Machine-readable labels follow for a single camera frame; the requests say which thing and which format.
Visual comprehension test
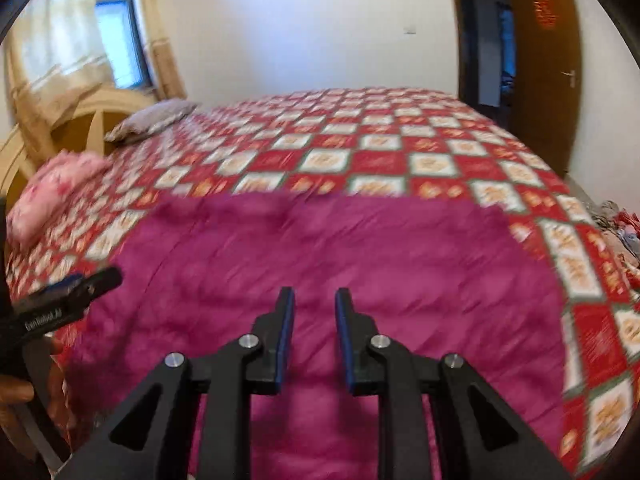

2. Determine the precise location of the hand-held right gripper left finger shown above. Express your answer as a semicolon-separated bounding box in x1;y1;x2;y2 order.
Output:
57;286;297;480

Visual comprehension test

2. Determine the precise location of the pile of mixed clothes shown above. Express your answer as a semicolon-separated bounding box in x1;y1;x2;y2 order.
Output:
592;200;640;263

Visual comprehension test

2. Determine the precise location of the magenta puffer jacket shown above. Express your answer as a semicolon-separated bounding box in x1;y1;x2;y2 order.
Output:
62;192;568;480

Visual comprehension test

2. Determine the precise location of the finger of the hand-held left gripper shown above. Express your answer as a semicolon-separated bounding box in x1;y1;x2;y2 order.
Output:
65;266;124;307
29;273;85;302

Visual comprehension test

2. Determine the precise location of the person's left hand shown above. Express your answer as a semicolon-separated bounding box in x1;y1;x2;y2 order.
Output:
0;337;76;441

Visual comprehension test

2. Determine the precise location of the narrow beige floral curtain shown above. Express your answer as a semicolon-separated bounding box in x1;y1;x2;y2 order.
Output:
132;0;188;103

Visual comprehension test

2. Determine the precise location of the red paper door decoration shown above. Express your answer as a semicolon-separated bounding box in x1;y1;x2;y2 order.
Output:
532;0;558;31

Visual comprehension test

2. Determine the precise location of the striped grey pillow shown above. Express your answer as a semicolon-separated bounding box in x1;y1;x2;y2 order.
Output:
103;99;201;145

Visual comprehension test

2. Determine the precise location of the brown wooden door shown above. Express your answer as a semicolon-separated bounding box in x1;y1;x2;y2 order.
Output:
510;0;583;176

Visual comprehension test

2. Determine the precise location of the folded pink floral blanket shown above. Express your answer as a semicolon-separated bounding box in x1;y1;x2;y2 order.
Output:
7;152;108;248

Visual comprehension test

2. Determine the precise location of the red checkered bedsheet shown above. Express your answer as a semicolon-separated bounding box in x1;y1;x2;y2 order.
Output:
5;87;640;476

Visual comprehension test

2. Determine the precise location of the dark wooden door frame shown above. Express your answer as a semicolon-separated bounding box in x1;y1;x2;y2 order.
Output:
447;0;516;111

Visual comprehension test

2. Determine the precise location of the dark framed window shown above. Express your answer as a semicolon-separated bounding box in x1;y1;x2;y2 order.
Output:
91;0;153;91

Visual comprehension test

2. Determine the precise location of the wide beige floral curtain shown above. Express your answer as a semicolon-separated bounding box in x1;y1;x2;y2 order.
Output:
5;0;113;161

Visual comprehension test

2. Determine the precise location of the cream wooden bed headboard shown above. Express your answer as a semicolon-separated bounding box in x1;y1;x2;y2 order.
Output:
0;87;156;196

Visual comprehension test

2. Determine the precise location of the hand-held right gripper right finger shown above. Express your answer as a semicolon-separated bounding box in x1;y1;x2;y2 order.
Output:
334;287;573;480

